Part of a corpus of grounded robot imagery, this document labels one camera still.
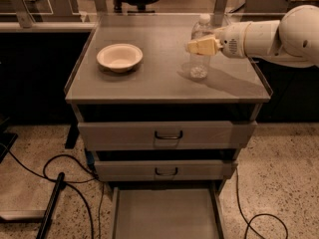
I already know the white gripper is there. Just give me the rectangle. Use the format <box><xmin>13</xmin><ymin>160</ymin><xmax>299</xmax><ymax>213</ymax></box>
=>
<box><xmin>185</xmin><ymin>22</ymin><xmax>251</xmax><ymax>58</ymax></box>

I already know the clear plastic water bottle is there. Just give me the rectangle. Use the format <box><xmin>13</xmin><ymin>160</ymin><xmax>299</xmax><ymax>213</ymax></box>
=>
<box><xmin>189</xmin><ymin>14</ymin><xmax>212</xmax><ymax>80</ymax></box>

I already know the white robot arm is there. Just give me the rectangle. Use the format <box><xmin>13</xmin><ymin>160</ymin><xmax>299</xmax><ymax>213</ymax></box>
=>
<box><xmin>185</xmin><ymin>5</ymin><xmax>319</xmax><ymax>68</ymax></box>

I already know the top grey drawer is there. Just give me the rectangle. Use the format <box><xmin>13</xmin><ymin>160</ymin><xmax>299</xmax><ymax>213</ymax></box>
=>
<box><xmin>78</xmin><ymin>120</ymin><xmax>256</xmax><ymax>151</ymax></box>

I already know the grey drawer cabinet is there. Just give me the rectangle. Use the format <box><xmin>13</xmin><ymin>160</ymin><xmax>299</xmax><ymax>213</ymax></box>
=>
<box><xmin>66</xmin><ymin>14</ymin><xmax>271</xmax><ymax>189</ymax></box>

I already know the middle grey drawer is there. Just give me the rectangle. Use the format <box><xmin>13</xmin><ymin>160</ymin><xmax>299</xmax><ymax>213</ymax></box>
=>
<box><xmin>95</xmin><ymin>160</ymin><xmax>237</xmax><ymax>181</ymax></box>

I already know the bottom grey open drawer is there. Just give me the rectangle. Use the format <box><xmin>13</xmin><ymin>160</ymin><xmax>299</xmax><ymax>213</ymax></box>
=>
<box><xmin>108</xmin><ymin>182</ymin><xmax>227</xmax><ymax>239</ymax></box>

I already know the white paper bowl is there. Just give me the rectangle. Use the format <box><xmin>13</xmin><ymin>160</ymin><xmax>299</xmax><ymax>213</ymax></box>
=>
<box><xmin>97</xmin><ymin>44</ymin><xmax>144</xmax><ymax>73</ymax></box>

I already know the black bar on floor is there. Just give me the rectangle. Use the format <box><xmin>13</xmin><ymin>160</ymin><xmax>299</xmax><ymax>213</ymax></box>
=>
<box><xmin>36</xmin><ymin>172</ymin><xmax>65</xmax><ymax>239</ymax></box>

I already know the top drawer black handle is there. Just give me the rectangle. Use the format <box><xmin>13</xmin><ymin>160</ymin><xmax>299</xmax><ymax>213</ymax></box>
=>
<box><xmin>155</xmin><ymin>130</ymin><xmax>183</xmax><ymax>140</ymax></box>

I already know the drawer black handle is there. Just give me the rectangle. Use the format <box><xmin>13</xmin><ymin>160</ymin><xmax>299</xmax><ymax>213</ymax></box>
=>
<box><xmin>155</xmin><ymin>130</ymin><xmax>183</xmax><ymax>140</ymax></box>
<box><xmin>155</xmin><ymin>167</ymin><xmax>178</xmax><ymax>176</ymax></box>

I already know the middle drawer black handle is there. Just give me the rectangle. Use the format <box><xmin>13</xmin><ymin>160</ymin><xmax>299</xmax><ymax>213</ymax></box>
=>
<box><xmin>155</xmin><ymin>167</ymin><xmax>178</xmax><ymax>176</ymax></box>

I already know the black floor cable left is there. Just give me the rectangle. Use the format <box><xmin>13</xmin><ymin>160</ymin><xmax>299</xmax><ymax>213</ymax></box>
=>
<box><xmin>0</xmin><ymin>142</ymin><xmax>105</xmax><ymax>239</ymax></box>

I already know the white horizontal rail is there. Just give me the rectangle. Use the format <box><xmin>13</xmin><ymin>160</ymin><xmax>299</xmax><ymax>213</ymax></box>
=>
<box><xmin>0</xmin><ymin>22</ymin><xmax>96</xmax><ymax>33</ymax></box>

